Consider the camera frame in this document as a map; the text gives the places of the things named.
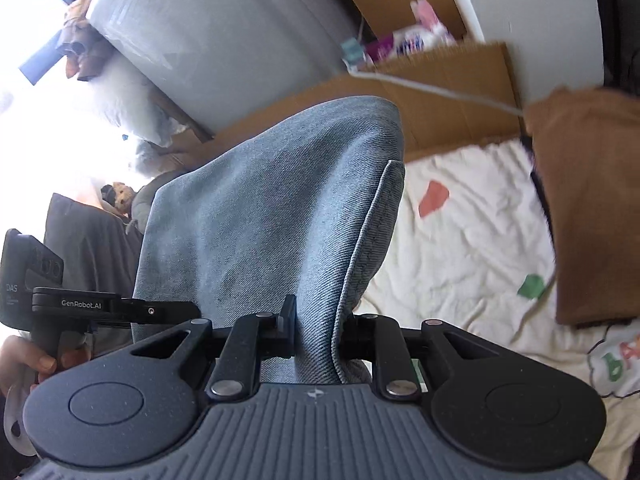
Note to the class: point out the printed cream bed sheet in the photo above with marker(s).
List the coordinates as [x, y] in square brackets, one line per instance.
[475, 260]

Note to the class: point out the grey neck pillow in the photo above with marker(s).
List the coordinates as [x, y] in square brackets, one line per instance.
[150, 195]

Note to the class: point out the small brown teddy bear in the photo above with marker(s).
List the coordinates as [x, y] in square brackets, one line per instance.
[119, 197]

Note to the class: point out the dark grey garment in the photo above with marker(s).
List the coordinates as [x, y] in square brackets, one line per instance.
[90, 240]

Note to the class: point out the light blue denim pants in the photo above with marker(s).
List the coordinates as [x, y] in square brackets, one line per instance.
[275, 200]

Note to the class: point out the brown cardboard sheet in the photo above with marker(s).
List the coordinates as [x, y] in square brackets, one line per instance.
[450, 90]

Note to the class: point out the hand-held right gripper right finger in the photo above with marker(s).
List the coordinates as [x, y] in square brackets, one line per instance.
[357, 335]

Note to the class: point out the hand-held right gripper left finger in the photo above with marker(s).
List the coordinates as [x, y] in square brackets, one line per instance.
[289, 325]

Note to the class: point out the pink packet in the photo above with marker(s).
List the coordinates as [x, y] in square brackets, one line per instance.
[415, 35]

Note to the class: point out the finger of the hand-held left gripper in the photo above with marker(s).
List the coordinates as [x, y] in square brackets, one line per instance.
[155, 311]

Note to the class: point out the person's left hand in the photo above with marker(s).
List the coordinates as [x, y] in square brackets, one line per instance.
[20, 360]

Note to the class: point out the brown folded cloth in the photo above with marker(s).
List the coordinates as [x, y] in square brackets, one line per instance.
[590, 200]

